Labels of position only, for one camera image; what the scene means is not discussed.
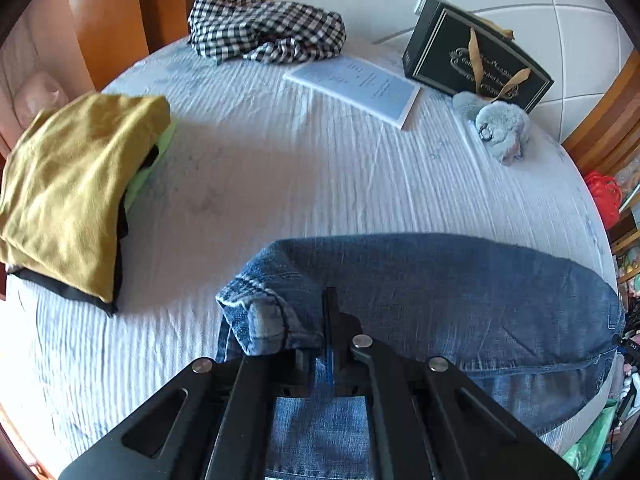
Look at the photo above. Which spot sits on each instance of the folded yellow shirt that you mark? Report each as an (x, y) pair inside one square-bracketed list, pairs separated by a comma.
[(65, 195)]

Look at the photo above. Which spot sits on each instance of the blue denim jeans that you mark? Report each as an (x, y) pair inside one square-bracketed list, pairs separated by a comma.
[(450, 300)]

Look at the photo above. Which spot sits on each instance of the cluttered wooden shelf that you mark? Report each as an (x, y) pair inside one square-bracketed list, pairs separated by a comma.
[(627, 240)]

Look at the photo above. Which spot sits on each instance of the grey plush toy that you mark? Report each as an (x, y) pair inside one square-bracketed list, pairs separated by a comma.
[(500, 120)]

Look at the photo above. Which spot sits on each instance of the red plastic basket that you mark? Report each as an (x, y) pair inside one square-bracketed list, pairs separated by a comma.
[(602, 195)]

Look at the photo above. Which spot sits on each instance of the dark green gift bag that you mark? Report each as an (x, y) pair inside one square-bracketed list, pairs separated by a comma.
[(450, 50)]

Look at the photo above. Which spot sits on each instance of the pale pink curtain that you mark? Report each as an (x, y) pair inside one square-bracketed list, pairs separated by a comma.
[(30, 60)]

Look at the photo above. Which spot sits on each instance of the folded black garment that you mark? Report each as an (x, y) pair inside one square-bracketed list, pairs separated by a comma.
[(75, 296)]

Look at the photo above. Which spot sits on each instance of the wooden headboard post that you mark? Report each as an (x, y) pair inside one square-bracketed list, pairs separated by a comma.
[(610, 115), (160, 5)]

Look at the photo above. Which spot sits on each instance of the green plastic bag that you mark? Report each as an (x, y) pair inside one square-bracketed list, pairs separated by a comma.
[(595, 440)]

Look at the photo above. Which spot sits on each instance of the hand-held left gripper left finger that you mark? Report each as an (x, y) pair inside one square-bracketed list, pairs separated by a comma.
[(307, 375)]

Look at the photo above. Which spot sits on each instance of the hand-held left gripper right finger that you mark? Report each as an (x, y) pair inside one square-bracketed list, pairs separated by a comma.
[(342, 360)]

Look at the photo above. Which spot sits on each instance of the white paper booklet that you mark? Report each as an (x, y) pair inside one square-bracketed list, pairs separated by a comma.
[(360, 85)]

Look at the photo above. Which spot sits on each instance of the folded light green garment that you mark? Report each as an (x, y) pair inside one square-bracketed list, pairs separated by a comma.
[(150, 175)]

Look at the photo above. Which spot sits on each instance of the black white checked cloth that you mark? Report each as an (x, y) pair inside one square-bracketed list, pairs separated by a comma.
[(265, 27)]

